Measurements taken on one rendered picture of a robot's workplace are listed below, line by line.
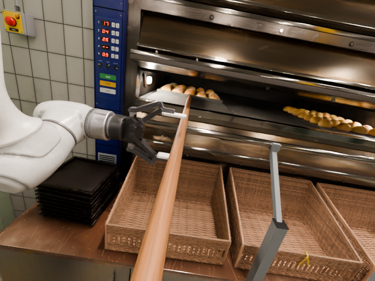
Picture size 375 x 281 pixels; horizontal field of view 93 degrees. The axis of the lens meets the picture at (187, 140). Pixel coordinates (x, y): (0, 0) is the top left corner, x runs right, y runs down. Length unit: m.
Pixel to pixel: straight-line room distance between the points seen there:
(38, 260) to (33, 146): 0.74
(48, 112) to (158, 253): 0.48
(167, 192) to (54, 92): 1.15
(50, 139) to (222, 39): 0.90
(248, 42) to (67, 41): 0.97
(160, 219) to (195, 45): 0.93
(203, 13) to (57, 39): 0.79
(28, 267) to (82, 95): 0.89
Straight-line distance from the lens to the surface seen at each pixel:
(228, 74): 0.93
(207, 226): 1.13
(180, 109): 1.09
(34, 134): 0.49
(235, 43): 1.10
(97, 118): 0.56
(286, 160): 1.32
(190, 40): 1.07
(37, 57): 1.38
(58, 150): 0.52
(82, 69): 1.24
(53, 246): 1.08
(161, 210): 0.26
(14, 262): 1.23
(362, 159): 1.04
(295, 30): 1.20
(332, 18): 1.23
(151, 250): 0.22
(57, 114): 0.58
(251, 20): 1.13
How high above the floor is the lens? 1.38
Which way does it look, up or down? 21 degrees down
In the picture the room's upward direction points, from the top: 10 degrees clockwise
